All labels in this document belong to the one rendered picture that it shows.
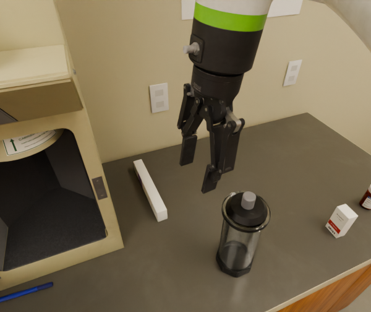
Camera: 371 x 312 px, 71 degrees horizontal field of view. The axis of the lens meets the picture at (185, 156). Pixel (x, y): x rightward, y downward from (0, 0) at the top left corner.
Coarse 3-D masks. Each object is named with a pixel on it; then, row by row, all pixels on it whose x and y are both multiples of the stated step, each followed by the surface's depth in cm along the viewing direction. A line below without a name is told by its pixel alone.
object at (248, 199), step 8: (248, 192) 56; (232, 200) 58; (240, 200) 58; (248, 200) 54; (256, 200) 58; (232, 208) 56; (240, 208) 56; (248, 208) 56; (256, 208) 56; (264, 208) 56; (232, 216) 56; (240, 216) 55; (248, 216) 55; (256, 216) 55; (264, 216) 56; (248, 224) 54; (256, 224) 55
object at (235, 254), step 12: (240, 192) 62; (228, 216) 56; (228, 228) 59; (252, 228) 54; (228, 240) 61; (240, 240) 58; (252, 240) 59; (228, 252) 64; (240, 252) 61; (252, 252) 63; (228, 264) 67; (240, 264) 65
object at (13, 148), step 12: (48, 132) 51; (60, 132) 54; (0, 144) 46; (12, 144) 47; (24, 144) 48; (36, 144) 49; (48, 144) 51; (0, 156) 47; (12, 156) 47; (24, 156) 48
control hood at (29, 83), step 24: (48, 48) 37; (0, 72) 30; (24, 72) 30; (48, 72) 30; (72, 72) 35; (0, 96) 30; (24, 96) 32; (48, 96) 34; (72, 96) 36; (24, 120) 40
